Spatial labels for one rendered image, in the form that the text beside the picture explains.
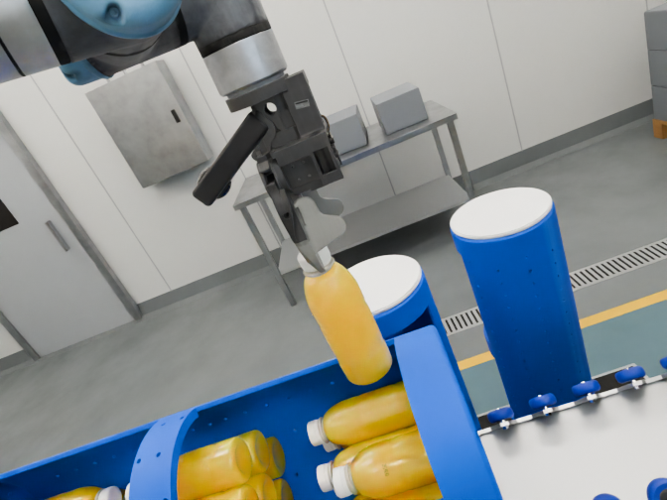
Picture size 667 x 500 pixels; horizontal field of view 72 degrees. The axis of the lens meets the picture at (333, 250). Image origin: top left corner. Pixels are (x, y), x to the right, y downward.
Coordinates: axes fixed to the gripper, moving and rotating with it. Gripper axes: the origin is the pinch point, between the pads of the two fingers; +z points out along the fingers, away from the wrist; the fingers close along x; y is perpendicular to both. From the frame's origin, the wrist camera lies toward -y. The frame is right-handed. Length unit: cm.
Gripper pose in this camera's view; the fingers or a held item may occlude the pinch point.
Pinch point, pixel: (313, 255)
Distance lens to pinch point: 55.4
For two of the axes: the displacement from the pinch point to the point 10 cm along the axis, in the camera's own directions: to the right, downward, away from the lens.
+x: -0.2, -4.3, 9.0
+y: 9.3, -3.4, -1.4
